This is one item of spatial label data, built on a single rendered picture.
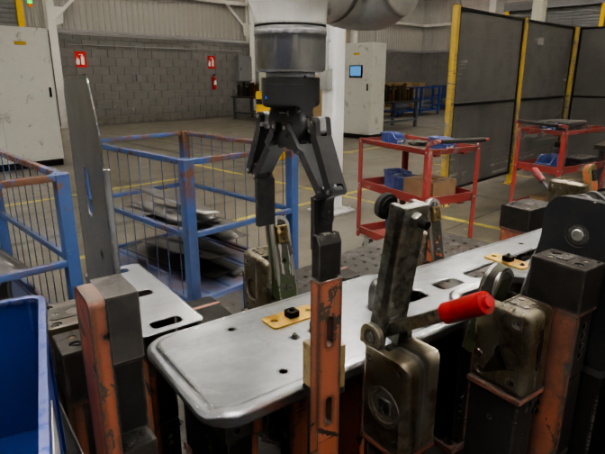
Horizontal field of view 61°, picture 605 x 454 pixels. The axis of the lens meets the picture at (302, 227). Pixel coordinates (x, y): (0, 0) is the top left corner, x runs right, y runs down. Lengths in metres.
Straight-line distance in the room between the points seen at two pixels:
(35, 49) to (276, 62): 8.13
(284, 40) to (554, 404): 0.58
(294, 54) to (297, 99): 0.05
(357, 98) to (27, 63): 6.37
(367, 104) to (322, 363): 10.85
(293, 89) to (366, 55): 10.70
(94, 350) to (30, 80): 8.33
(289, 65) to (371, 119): 10.72
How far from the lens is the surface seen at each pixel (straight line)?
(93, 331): 0.37
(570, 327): 0.73
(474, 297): 0.49
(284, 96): 0.64
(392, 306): 0.57
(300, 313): 0.77
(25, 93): 8.64
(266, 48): 0.65
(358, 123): 11.47
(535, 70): 7.44
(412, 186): 3.49
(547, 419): 0.80
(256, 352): 0.68
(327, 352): 0.52
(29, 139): 8.67
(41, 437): 0.32
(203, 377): 0.63
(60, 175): 2.37
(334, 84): 5.02
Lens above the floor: 1.34
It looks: 17 degrees down
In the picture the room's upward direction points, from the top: straight up
